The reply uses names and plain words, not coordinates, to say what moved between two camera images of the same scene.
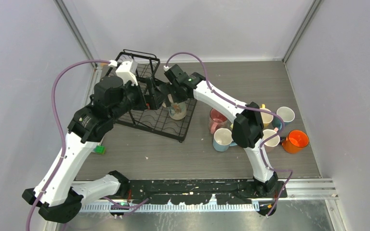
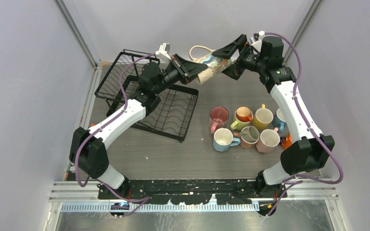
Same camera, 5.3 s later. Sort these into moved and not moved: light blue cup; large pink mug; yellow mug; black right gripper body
Moved: black right gripper body
Not moved: light blue cup; yellow mug; large pink mug
